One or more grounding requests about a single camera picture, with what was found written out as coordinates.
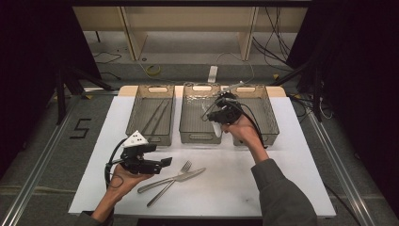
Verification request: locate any bundle of black cables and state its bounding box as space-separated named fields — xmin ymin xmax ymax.
xmin=251 ymin=6 xmax=295 ymax=73

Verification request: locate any person's right hand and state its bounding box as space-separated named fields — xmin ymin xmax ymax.
xmin=220 ymin=116 xmax=271 ymax=165

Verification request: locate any black curtain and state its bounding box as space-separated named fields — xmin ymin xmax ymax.
xmin=286 ymin=0 xmax=399 ymax=218
xmin=0 ymin=0 xmax=102 ymax=177

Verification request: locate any beige wooden shelf unit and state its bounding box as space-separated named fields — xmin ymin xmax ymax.
xmin=72 ymin=6 xmax=309 ymax=62

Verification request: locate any transparent grey plastic bin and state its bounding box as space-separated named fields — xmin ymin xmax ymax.
xmin=179 ymin=83 xmax=224 ymax=145
xmin=125 ymin=84 xmax=176 ymax=147
xmin=229 ymin=84 xmax=280 ymax=147

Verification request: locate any yellow coiled cable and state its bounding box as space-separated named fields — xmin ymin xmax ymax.
xmin=145 ymin=64 xmax=162 ymax=76

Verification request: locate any thin black floor cable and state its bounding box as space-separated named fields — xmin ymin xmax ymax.
xmin=92 ymin=51 xmax=122 ymax=65

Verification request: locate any metal chopstick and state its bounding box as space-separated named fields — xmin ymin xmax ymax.
xmin=150 ymin=100 xmax=172 ymax=137
xmin=140 ymin=99 xmax=166 ymax=135

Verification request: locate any metal table knife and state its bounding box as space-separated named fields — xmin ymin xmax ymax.
xmin=136 ymin=167 xmax=207 ymax=194

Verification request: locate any white floor cable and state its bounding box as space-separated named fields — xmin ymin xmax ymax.
xmin=136 ymin=51 xmax=256 ymax=87

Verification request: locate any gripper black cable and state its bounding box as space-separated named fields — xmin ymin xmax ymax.
xmin=200 ymin=97 xmax=268 ymax=149
xmin=104 ymin=137 xmax=130 ymax=189

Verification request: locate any aluminium floor rail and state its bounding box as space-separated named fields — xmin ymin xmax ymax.
xmin=0 ymin=93 xmax=78 ymax=226
xmin=305 ymin=109 xmax=375 ymax=226

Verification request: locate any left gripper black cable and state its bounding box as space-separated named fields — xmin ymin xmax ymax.
xmin=104 ymin=137 xmax=130 ymax=189

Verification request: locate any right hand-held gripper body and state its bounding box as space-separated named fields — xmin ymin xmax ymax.
xmin=206 ymin=81 xmax=247 ymax=125

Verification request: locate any black metal stand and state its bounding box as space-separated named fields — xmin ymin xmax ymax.
xmin=55 ymin=64 xmax=115 ymax=125
xmin=268 ymin=57 xmax=324 ymax=122

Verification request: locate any white power strip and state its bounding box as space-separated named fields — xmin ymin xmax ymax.
xmin=207 ymin=65 xmax=219 ymax=84

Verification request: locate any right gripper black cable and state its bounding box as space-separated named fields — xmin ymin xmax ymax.
xmin=200 ymin=97 xmax=268 ymax=149

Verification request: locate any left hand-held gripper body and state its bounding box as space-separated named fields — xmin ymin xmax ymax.
xmin=120 ymin=130 xmax=165 ymax=175

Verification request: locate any person's left hand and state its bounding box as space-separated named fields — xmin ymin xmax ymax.
xmin=107 ymin=163 xmax=155 ymax=202

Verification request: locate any metal fork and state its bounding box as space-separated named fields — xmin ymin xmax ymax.
xmin=146 ymin=160 xmax=193 ymax=209

